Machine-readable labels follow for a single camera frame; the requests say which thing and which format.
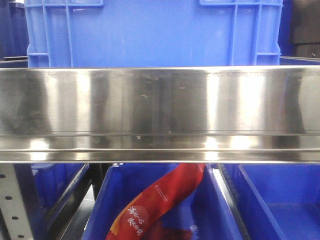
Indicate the blue left lower bin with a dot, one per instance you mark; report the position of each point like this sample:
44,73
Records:
52,179

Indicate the stainless steel shelf rail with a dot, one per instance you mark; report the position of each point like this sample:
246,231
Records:
233,114

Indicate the blue middle lower bin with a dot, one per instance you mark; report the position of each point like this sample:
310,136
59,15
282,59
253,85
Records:
204,215

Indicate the white perforated shelf upright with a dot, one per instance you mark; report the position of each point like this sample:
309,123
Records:
12,205

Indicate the red snack package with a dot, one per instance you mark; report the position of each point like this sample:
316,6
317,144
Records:
139,215

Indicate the blue right lower bin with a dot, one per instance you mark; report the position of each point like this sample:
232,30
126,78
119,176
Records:
276,201

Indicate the large blue plastic bin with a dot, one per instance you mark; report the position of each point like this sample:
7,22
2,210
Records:
152,33

